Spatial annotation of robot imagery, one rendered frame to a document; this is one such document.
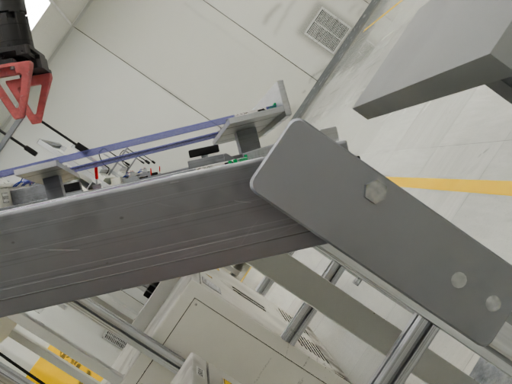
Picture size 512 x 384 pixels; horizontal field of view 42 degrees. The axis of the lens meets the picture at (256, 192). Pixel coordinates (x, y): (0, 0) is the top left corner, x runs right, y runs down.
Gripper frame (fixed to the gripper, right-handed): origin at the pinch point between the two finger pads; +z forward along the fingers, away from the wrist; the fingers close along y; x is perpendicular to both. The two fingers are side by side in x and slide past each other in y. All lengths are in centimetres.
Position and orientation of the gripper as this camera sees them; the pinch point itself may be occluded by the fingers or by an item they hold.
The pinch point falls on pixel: (27, 115)
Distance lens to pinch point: 104.0
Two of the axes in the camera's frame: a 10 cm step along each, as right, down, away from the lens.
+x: 9.8, -1.9, 0.7
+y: 0.8, 0.3, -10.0
